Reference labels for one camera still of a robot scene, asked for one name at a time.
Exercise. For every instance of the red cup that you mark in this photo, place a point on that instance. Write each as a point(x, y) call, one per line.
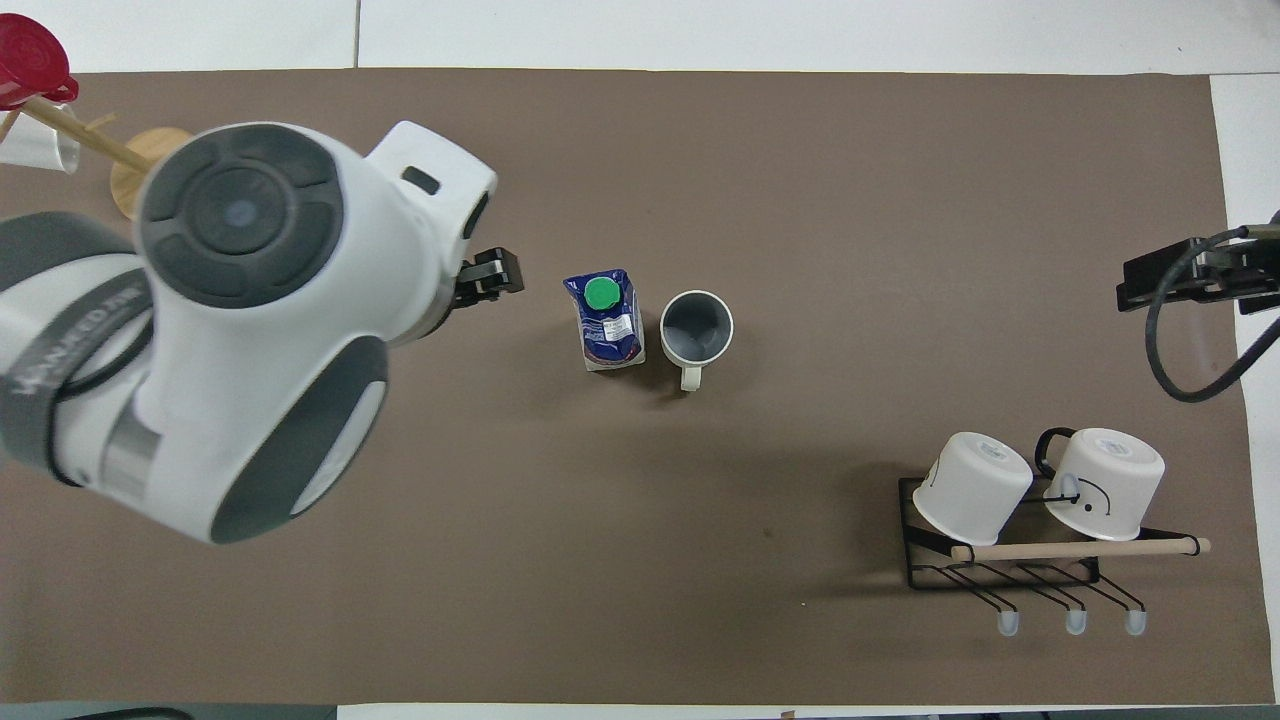
point(30, 55)

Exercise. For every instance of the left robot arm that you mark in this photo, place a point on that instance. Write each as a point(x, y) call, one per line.
point(250, 330)

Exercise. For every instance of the white mug grey inside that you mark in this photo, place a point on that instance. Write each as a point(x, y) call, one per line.
point(696, 330)

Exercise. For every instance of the clear plastic cup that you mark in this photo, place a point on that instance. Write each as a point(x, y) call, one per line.
point(35, 145)

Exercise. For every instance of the plain white mug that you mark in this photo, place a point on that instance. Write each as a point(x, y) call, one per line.
point(970, 490)

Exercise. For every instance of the blue milk carton green cap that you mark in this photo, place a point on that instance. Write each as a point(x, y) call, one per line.
point(610, 330)

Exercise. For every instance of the wooden mug tree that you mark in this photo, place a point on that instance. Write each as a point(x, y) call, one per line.
point(130, 190)

